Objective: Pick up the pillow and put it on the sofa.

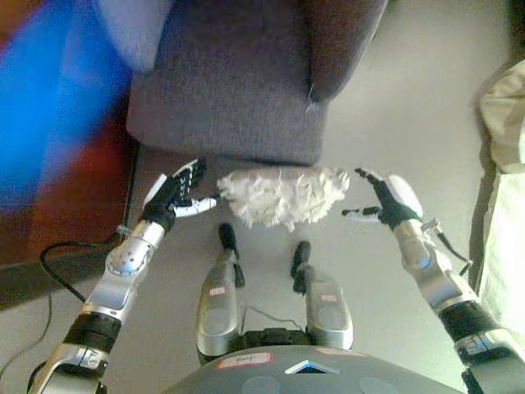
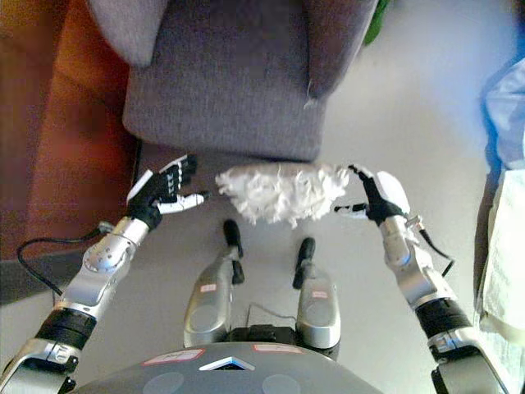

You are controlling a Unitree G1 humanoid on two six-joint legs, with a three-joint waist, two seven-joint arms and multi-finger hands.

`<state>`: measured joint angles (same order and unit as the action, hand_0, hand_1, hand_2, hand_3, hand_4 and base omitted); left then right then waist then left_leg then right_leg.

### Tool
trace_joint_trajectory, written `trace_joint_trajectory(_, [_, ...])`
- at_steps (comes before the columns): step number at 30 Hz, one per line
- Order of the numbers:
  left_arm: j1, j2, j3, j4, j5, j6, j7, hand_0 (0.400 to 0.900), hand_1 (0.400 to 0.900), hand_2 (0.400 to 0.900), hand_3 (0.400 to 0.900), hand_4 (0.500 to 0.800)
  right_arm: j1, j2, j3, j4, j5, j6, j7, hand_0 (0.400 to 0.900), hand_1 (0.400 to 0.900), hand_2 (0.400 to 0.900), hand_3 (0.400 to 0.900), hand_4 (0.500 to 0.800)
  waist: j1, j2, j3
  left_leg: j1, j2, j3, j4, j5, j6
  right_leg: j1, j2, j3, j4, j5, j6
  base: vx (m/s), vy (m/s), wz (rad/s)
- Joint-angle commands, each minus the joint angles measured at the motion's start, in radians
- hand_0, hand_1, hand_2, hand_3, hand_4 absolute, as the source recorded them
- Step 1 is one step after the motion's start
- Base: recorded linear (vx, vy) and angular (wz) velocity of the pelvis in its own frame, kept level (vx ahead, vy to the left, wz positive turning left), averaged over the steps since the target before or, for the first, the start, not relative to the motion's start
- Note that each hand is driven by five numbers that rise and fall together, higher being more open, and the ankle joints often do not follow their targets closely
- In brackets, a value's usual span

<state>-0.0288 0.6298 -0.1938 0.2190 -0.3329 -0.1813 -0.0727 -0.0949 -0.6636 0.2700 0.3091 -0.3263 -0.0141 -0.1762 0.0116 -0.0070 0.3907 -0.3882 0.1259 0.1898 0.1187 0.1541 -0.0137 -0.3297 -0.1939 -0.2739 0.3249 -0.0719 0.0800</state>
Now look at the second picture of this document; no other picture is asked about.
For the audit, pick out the dark purple sofa pillow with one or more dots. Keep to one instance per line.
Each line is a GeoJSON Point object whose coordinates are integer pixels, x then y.
{"type": "Point", "coordinates": [336, 45]}

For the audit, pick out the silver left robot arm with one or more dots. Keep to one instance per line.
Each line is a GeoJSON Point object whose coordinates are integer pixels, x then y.
{"type": "Point", "coordinates": [78, 294]}

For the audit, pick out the grey fabric sofa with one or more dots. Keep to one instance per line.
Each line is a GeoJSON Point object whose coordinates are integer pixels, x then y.
{"type": "Point", "coordinates": [229, 82]}

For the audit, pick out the dark grey robot torso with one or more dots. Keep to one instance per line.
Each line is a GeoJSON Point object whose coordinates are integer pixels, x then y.
{"type": "Point", "coordinates": [223, 369]}

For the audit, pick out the silver robot leg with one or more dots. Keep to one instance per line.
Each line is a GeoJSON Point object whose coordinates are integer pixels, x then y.
{"type": "Point", "coordinates": [213, 293]}
{"type": "Point", "coordinates": [316, 295]}

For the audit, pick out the green plant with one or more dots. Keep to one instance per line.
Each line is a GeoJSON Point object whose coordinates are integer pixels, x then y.
{"type": "Point", "coordinates": [376, 20]}

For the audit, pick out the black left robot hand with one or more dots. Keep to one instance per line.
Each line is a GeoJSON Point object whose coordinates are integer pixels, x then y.
{"type": "Point", "coordinates": [164, 188]}

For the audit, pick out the silver right robot leg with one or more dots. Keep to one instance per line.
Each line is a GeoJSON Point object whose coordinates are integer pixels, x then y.
{"type": "Point", "coordinates": [316, 295]}

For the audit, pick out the orange brown wooden cabinet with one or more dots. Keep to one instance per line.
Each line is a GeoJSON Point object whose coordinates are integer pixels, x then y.
{"type": "Point", "coordinates": [65, 135]}

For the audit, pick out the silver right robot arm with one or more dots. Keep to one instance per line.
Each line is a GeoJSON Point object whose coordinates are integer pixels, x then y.
{"type": "Point", "coordinates": [435, 303]}

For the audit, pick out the grey sofa cushion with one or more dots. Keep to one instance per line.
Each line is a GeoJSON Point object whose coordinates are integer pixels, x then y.
{"type": "Point", "coordinates": [127, 28]}

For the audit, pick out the silver left robot leg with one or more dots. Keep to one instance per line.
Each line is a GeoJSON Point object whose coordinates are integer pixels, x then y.
{"type": "Point", "coordinates": [213, 293]}

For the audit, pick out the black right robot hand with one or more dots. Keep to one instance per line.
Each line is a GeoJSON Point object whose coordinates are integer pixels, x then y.
{"type": "Point", "coordinates": [383, 196]}

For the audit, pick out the white fluffy pillow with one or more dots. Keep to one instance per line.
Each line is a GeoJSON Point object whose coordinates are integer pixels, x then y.
{"type": "Point", "coordinates": [282, 193]}

